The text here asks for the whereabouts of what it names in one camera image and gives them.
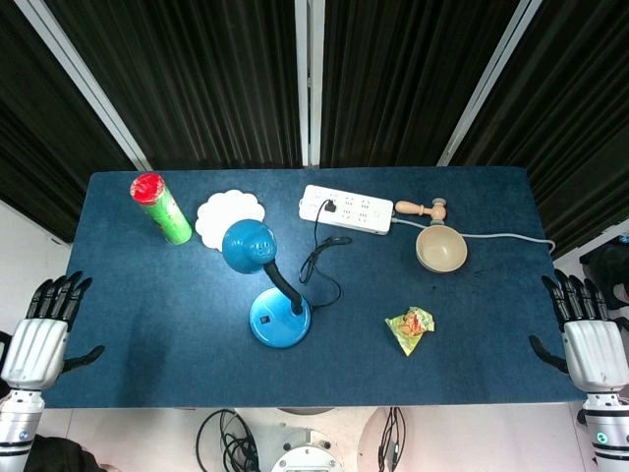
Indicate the blue gooseneck desk lamp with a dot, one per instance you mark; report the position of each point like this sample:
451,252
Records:
275,324

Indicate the white power strip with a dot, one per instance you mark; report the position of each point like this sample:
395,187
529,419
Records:
363,216

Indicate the beige bowl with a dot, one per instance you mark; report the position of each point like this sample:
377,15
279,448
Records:
442,251

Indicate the black pleated curtain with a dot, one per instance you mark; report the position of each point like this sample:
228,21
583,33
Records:
393,74
580,98
29,123
196,74

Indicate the small wooden mallet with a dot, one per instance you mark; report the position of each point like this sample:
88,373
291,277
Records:
410,207

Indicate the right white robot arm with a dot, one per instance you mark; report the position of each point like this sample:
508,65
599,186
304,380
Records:
607,428

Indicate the green chip can red lid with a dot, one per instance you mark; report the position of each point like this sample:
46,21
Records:
167,216

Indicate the silver aluminium frame post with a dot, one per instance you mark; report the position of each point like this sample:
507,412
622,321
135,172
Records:
491,69
74,64
309,74

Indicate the white grey robot base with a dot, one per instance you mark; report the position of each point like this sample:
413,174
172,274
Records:
304,442

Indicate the blue felt table mat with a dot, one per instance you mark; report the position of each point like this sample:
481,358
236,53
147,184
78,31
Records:
147,305

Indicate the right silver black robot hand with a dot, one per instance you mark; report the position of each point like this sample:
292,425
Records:
594,349

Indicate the white flower-shaped paint palette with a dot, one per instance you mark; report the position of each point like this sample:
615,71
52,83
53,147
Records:
221,216

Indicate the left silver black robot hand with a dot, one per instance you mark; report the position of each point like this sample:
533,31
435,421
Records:
37,346

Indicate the crumpled yellow snack wrapper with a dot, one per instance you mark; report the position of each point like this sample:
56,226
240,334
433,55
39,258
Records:
410,327

